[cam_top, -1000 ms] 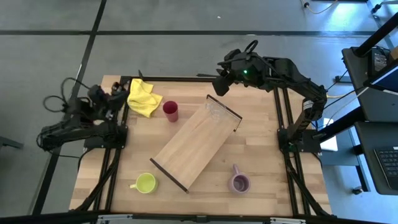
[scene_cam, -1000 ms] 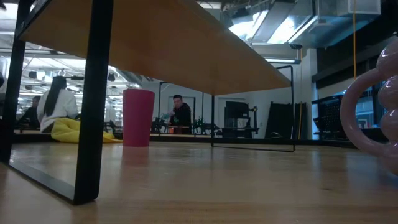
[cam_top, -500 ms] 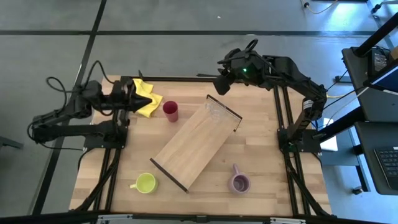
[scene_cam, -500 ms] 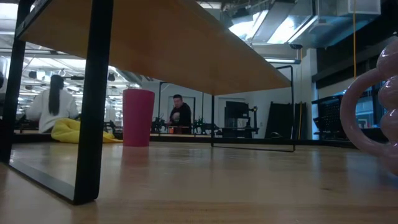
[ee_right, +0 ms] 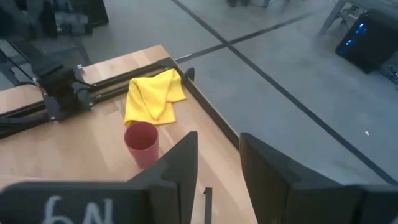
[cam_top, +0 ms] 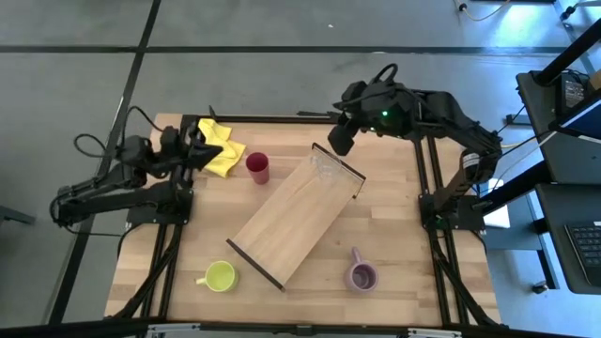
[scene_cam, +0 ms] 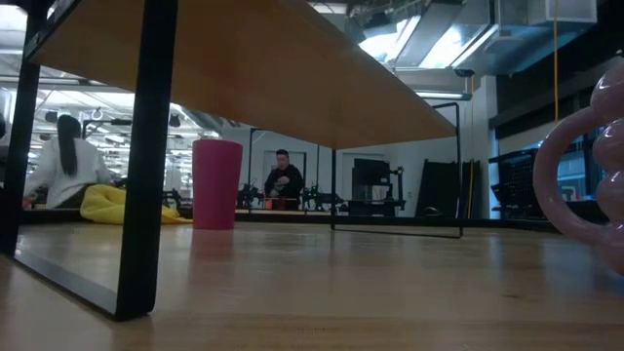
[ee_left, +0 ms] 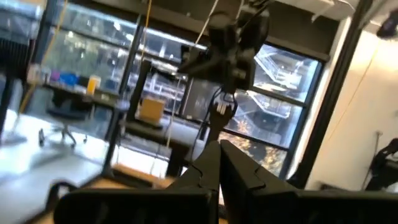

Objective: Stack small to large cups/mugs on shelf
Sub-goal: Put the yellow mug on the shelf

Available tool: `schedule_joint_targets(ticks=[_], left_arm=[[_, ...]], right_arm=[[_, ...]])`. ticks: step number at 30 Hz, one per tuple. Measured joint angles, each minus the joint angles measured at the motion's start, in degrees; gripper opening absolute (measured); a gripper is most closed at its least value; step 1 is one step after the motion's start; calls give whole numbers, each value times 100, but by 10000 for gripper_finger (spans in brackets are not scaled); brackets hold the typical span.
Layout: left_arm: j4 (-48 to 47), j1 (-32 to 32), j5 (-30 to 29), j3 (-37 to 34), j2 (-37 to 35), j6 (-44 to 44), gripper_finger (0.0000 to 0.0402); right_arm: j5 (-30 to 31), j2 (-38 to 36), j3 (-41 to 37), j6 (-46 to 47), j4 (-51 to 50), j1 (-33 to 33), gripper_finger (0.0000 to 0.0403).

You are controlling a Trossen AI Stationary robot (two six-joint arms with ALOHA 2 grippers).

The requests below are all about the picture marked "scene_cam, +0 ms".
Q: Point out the black aluminium table frame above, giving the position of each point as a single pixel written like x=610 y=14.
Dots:
x=312 y=218

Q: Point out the red plastic cup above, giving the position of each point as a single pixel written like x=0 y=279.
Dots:
x=217 y=185

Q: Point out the black monitor on stand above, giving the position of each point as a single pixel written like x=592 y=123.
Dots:
x=373 y=178

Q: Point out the ceiling tube light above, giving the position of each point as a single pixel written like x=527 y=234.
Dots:
x=441 y=95

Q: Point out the pink bubble ceramic mug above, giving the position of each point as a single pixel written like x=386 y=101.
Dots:
x=548 y=190

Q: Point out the black leaning panels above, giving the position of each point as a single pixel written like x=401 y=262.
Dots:
x=446 y=187

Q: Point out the person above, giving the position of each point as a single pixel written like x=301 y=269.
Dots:
x=53 y=175
x=285 y=180

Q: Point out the background robot workstation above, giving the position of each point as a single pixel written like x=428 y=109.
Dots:
x=317 y=199

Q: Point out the silver ceiling duct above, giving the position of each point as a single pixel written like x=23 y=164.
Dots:
x=439 y=34

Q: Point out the yellow cloth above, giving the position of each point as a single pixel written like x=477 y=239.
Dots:
x=105 y=207

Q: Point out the wooden shelf with black legs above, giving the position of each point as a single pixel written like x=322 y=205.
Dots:
x=244 y=73

